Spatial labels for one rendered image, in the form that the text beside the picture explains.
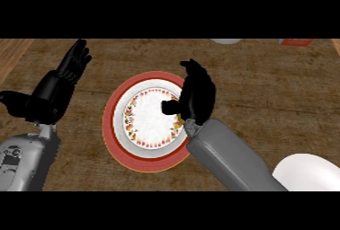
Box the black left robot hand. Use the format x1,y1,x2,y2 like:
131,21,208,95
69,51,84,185
0,39,93,126

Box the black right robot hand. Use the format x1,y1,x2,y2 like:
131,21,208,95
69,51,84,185
161,58,217,127

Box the red-rimmed floral plate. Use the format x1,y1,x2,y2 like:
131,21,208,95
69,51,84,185
100,70,192,173

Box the plain white plate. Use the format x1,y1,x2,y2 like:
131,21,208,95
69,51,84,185
270,153,340,192

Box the pale grey round object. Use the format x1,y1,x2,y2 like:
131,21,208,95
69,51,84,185
208,39,242,45

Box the red-orange box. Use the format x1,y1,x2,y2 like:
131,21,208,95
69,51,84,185
277,39,316,48

